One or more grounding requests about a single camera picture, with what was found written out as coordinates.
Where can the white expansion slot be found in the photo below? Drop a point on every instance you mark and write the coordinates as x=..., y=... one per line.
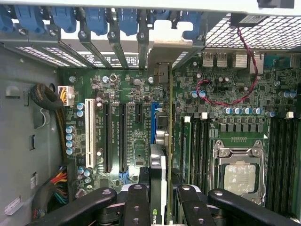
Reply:
x=89, y=134

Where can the long black expansion slot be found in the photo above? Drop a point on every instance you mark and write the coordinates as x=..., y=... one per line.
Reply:
x=107, y=141
x=122, y=141

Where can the blue card retention clip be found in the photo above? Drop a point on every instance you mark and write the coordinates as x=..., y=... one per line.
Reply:
x=5, y=23
x=63, y=20
x=29, y=18
x=96, y=21
x=160, y=15
x=194, y=26
x=127, y=22

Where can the green RAM stick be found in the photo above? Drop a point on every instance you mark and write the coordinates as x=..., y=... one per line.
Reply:
x=186, y=153

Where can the green motherboard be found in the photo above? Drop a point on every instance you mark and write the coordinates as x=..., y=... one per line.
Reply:
x=141, y=82

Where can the smudged silver CPU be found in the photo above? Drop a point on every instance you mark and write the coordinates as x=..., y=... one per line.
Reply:
x=240, y=177

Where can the blue expansion slot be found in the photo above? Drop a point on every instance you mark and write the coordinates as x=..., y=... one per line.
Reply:
x=153, y=122

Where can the short black expansion slot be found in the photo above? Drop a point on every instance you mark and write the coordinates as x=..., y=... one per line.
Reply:
x=138, y=113

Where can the black open PC case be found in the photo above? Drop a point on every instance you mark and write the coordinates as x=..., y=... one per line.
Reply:
x=21, y=117

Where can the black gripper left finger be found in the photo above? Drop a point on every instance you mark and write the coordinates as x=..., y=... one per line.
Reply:
x=137, y=207

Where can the black RAM slot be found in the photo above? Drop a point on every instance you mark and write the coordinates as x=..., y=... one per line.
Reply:
x=280, y=164
x=272, y=164
x=297, y=164
x=201, y=153
x=194, y=153
x=289, y=164
x=208, y=131

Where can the metal CPU socket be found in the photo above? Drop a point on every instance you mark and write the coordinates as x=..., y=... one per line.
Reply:
x=217, y=150

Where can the small black switch box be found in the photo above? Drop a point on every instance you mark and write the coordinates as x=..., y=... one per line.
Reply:
x=247, y=20

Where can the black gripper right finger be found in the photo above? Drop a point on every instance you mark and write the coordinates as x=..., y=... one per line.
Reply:
x=195, y=212

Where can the silver rear port block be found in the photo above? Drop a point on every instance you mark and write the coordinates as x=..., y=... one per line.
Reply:
x=240, y=60

